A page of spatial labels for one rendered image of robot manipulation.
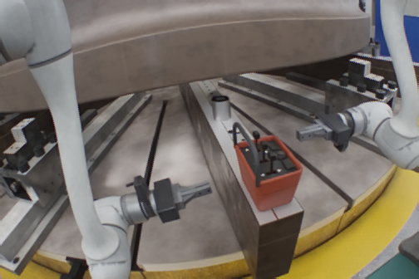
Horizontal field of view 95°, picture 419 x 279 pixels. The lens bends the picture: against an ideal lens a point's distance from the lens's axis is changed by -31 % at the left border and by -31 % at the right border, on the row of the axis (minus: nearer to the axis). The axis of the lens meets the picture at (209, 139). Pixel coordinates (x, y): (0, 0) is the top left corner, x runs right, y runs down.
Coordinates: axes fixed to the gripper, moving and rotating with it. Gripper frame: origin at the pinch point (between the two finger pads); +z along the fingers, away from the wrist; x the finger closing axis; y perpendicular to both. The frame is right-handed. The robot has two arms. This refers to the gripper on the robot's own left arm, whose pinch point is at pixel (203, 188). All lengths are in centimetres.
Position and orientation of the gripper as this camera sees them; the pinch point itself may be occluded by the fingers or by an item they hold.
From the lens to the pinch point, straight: 72.4
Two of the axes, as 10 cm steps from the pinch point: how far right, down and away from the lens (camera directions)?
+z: 9.5, -3.1, 0.7
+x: 2.2, 4.8, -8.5
